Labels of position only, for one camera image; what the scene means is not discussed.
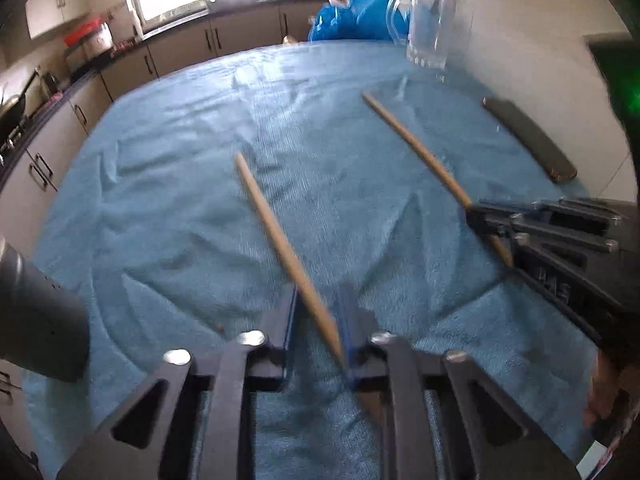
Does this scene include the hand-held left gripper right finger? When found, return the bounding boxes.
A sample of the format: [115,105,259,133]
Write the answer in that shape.
[339,284,582,480]

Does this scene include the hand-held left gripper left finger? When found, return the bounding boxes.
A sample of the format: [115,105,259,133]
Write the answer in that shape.
[57,285,302,480]

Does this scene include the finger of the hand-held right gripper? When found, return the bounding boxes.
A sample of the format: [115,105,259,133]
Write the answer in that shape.
[476,198,629,223]
[464,207,622,256]

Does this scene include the wooden chopstick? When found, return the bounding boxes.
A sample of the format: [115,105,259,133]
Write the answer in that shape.
[360,90,516,269]
[234,152,387,423]

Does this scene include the person's right hand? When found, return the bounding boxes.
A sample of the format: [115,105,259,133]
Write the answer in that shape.
[584,349,640,432]

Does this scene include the black phone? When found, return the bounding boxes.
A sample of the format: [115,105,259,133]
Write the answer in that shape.
[482,97,579,185]

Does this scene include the blue towel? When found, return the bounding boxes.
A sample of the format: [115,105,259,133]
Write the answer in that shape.
[20,40,602,480]

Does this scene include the clear glass mug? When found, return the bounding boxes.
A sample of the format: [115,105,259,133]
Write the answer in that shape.
[387,0,459,72]

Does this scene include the dark grey perforated holder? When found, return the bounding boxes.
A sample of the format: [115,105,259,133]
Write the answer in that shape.
[0,236,92,384]

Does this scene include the blue plastic bag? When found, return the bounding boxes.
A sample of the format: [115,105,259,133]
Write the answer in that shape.
[307,0,417,44]

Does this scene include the beige kitchen cabinets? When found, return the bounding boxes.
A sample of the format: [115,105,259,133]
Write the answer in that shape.
[0,0,347,253]

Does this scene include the black kitchen countertop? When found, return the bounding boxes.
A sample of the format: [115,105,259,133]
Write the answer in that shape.
[0,0,346,181]

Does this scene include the black wok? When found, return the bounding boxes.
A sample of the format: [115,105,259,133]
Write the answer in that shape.
[0,72,38,134]

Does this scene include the red lidded container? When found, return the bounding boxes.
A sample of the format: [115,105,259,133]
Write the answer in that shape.
[63,17,114,57]

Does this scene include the beige wall cabinet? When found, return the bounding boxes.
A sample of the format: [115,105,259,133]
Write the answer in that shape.
[25,0,94,41]

